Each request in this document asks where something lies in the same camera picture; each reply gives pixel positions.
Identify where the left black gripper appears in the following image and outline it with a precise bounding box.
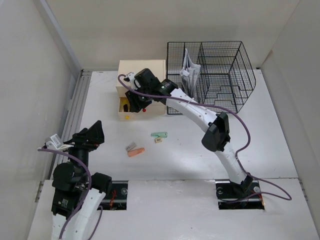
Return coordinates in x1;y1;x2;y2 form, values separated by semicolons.
58;119;104;183

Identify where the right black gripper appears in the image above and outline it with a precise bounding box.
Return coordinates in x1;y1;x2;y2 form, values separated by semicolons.
125;84;153;113

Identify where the yellow black highlighter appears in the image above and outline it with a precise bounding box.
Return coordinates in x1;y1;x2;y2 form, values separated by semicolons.
119;97;130;112

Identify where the green transparent highlighter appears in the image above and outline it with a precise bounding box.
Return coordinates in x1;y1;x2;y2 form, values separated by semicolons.
150;131;168;138

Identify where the small tan eraser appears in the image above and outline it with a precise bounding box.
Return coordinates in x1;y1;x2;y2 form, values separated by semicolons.
154;137;162;143

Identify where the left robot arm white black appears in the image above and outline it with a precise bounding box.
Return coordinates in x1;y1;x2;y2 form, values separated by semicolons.
45;120;112;240

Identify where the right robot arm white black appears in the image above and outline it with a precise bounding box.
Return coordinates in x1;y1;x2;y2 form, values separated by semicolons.
120;68;250;197

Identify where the grey white eraser stick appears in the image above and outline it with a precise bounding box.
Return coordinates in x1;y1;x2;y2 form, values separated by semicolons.
125;142;137;152

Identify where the cream wooden drawer cabinet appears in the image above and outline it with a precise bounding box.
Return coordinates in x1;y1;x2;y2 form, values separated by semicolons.
116;59;167;120

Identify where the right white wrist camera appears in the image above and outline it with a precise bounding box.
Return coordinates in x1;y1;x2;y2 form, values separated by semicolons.
123;72;141;91

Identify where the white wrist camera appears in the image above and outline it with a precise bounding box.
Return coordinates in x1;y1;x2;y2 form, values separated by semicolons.
123;72;141;91
45;134;73;151

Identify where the aluminium rail frame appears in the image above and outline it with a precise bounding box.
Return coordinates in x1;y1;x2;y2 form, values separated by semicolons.
34;68;92;201

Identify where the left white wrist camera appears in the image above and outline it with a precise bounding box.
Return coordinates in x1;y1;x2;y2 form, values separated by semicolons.
45;134;73;151

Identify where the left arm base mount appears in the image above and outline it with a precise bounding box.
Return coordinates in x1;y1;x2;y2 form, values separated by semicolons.
99;180;129;211

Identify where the black wire mesh organizer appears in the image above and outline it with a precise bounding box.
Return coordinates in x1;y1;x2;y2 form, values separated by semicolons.
166;41;256;113

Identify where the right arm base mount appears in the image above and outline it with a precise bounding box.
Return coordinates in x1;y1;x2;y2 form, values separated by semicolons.
215;180;265;210

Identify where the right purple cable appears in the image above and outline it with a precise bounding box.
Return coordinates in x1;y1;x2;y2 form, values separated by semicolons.
117;73;293;203

